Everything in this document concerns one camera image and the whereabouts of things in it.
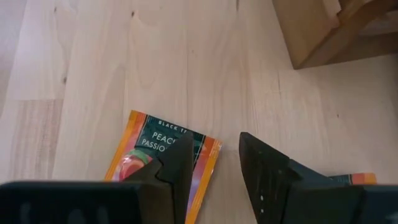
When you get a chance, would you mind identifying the wooden compartment organizer box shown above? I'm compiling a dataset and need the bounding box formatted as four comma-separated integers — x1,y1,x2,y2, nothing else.
272,0,398,70

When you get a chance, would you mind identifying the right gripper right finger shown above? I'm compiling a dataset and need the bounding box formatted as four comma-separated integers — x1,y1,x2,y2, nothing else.
238,131,365,224

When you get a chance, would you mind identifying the orange peach tea packet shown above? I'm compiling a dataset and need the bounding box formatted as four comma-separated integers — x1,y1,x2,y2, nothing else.
104,109,223,224
326,172,378,187

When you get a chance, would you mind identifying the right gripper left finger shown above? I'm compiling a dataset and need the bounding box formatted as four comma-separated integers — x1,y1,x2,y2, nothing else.
124,131,195,224

